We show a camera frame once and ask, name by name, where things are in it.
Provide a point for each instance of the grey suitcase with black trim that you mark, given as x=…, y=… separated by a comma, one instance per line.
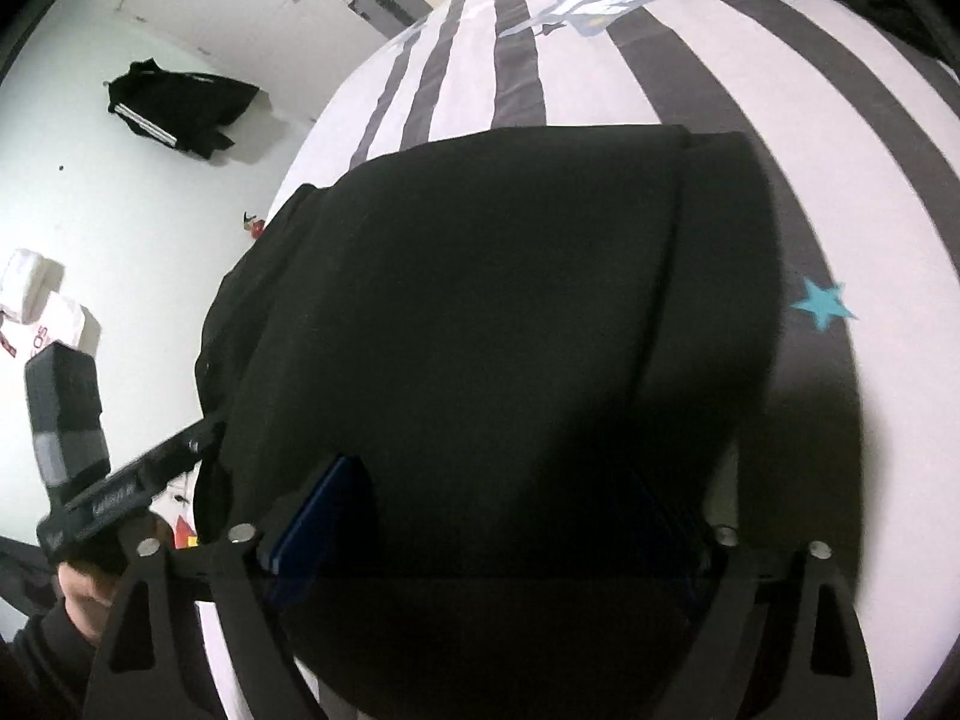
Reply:
x=394, y=4

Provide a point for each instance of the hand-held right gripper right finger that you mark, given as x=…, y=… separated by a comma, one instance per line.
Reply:
x=686, y=555

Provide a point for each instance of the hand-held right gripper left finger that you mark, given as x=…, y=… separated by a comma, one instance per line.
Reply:
x=315, y=525

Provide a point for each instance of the person's left forearm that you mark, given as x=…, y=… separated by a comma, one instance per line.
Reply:
x=37, y=660

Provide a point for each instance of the red fire extinguisher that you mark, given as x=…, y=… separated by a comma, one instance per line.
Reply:
x=253, y=225

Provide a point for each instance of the black pants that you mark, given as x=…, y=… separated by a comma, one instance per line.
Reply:
x=487, y=360

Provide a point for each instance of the person's left hand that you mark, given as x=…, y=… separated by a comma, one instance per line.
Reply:
x=86, y=600

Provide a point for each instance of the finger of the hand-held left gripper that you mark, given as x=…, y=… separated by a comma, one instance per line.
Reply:
x=180, y=454

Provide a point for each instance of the black jacket with white stripes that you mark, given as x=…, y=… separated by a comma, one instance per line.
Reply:
x=180, y=105

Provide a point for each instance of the white hanging wall bag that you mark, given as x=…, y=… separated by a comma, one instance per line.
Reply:
x=37, y=300

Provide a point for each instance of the bed with striped bedding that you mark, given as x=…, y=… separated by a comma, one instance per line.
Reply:
x=675, y=90

